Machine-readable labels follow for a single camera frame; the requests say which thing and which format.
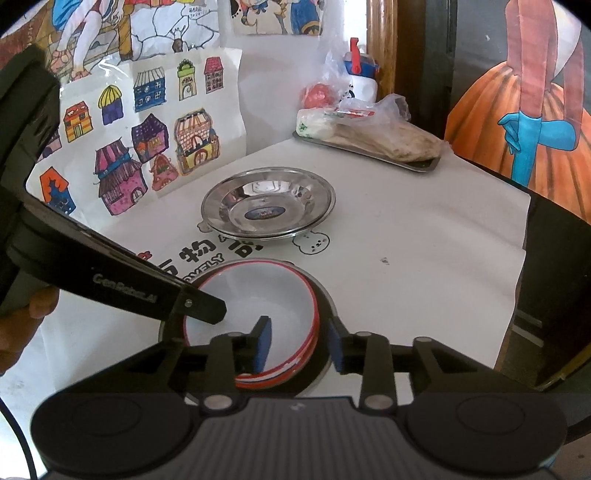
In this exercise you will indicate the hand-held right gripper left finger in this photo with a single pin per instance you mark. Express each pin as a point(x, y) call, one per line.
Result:
point(262, 344)

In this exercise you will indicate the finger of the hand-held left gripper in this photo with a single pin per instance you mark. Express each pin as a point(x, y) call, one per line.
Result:
point(203, 308)

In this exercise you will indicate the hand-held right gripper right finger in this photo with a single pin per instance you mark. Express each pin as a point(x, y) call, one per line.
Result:
point(336, 346)

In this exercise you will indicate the white bowl with red rim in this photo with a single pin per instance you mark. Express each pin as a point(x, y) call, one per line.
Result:
point(258, 295)
point(302, 357)

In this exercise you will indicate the steel bowl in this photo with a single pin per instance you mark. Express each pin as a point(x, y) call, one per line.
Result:
point(325, 300)

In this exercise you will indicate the steel plate with centre sticker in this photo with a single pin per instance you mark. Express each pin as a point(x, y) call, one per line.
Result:
point(268, 194)

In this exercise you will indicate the person's left hand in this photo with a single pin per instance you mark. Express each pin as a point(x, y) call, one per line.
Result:
point(18, 337)

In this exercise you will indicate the paper drawing of coloured houses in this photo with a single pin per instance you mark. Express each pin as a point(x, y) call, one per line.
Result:
point(138, 138)

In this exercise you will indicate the metal tray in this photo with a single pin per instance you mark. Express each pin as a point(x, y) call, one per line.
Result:
point(415, 165)

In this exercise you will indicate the white wrapped food package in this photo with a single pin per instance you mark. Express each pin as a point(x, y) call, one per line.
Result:
point(314, 124)

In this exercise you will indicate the plastic bag of flatbread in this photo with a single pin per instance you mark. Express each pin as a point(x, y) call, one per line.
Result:
point(383, 136)

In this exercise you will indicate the large cartoon figures poster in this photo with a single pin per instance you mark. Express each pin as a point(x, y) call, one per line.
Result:
point(138, 27)

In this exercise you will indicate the clear bag with red food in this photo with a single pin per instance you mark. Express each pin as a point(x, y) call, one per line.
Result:
point(316, 94)

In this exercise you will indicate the white bottle with blue lid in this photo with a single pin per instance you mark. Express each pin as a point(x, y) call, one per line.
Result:
point(362, 81)

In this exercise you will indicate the small cartoon figure drawing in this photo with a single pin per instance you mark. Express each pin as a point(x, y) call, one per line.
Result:
point(277, 16)

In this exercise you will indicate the wall poster with orange dress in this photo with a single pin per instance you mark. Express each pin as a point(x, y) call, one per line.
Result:
point(521, 120)

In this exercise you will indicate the wooden frame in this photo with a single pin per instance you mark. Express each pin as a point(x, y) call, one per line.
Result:
point(383, 46)

